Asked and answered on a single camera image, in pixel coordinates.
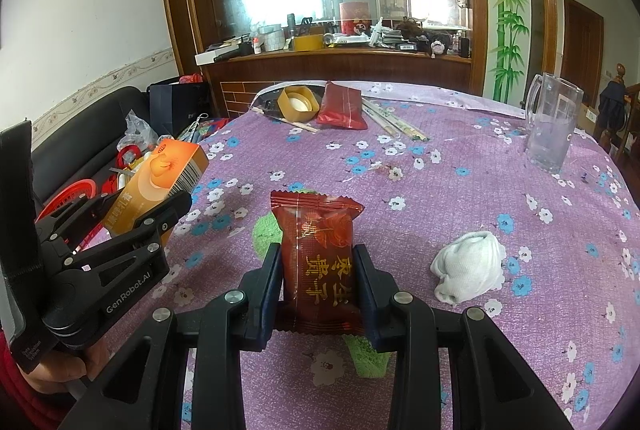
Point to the bamboo wall decal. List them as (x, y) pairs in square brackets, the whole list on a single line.
[(505, 10)]

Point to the clear glass mug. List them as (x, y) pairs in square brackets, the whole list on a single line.
[(550, 125)]

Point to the dark paper bag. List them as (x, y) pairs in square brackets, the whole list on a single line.
[(175, 107)]

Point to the crumpled clear plastic bag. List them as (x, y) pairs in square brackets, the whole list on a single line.
[(137, 130)]

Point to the wooden chopstick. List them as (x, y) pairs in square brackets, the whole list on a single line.
[(295, 125)]

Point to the black sofa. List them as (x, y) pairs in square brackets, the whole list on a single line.
[(75, 135)]

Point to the small alarm clock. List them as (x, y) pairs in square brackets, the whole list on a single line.
[(440, 47)]

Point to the wooden brick-pattern counter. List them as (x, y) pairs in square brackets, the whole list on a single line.
[(350, 70)]

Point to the white flat box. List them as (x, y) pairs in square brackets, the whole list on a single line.
[(212, 58)]

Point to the red plastic bag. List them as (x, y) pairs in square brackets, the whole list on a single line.
[(191, 79)]

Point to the purple floral tablecloth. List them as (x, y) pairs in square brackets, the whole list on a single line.
[(450, 190)]

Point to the wooden door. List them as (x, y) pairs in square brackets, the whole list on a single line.
[(582, 50)]

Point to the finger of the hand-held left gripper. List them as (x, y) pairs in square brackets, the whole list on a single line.
[(75, 215), (172, 210)]

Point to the white sock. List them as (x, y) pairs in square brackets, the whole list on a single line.
[(467, 265)]

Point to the orange carton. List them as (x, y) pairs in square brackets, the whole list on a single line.
[(155, 175)]

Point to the green cloth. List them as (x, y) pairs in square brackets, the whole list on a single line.
[(265, 235)]

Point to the large red packet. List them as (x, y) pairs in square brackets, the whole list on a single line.
[(342, 107)]

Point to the person's left hand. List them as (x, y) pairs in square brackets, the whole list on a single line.
[(60, 367)]

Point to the dark jacket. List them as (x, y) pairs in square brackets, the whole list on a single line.
[(612, 105)]

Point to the red snack packet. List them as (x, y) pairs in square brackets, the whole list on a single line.
[(317, 260)]

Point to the red box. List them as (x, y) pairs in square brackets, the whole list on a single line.
[(354, 17)]

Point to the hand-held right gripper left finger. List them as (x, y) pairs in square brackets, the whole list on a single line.
[(272, 295)]

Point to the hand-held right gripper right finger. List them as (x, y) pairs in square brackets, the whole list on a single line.
[(365, 297)]

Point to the paper-wrapped chopsticks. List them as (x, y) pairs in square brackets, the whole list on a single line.
[(405, 127), (380, 117)]

